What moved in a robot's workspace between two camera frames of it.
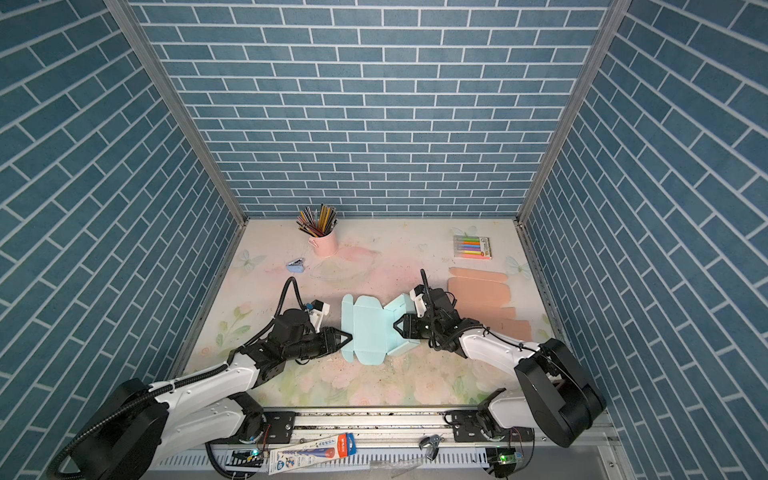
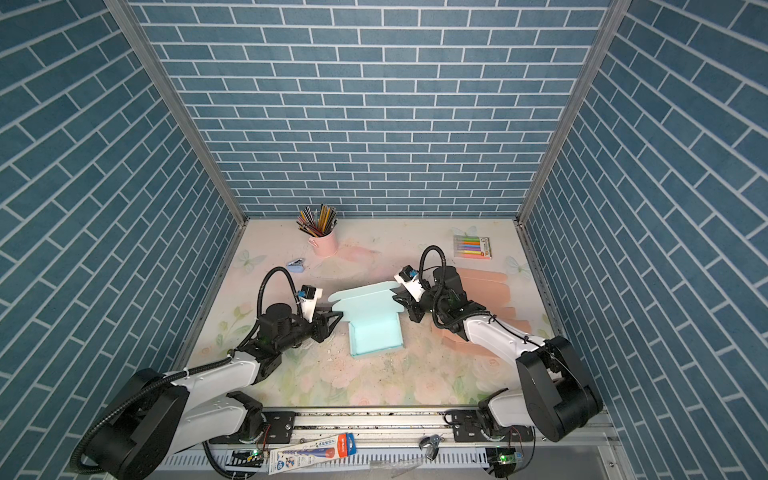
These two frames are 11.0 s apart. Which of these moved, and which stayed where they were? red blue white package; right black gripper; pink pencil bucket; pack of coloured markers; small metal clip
Moved: right black gripper
Stayed: red blue white package; small metal clip; pack of coloured markers; pink pencil bucket
